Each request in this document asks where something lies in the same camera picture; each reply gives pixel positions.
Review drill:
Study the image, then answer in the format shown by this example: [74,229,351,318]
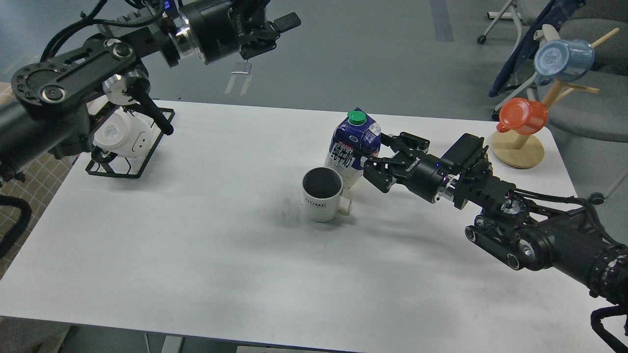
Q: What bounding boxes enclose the blue plastic cup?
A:
[534,39,595,86]

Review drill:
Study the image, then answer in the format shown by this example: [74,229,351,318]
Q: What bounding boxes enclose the wooden mug tree stand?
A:
[490,25,620,169]

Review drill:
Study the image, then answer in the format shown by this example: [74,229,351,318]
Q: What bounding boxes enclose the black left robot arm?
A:
[0,0,301,183]

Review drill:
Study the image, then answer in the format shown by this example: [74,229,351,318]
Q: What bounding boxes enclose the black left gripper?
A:
[176,0,301,65]

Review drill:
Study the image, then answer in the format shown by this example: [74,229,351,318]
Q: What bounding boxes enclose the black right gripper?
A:
[354,132,449,203]

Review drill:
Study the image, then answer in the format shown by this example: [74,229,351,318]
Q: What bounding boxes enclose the white mug on rack front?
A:
[94,111,154,158]

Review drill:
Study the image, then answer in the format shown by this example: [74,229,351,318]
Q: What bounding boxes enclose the beige checkered cloth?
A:
[0,82,79,277]

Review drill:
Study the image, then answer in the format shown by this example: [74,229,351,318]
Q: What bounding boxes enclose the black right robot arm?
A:
[353,132,628,353]

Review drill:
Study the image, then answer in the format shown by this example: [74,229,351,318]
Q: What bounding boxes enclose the black wire cup rack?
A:
[85,100,164,179]

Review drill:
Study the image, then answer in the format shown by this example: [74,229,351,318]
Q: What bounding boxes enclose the white ribbed HOME mug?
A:
[301,167,352,223]

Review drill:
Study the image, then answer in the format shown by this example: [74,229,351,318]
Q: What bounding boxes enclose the orange plastic cup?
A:
[497,98,548,136]

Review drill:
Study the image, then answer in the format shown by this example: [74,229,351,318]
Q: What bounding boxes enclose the blue white milk carton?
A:
[324,107,381,190]

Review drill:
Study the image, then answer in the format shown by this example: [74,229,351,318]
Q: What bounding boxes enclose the grey office chair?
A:
[489,0,628,143]

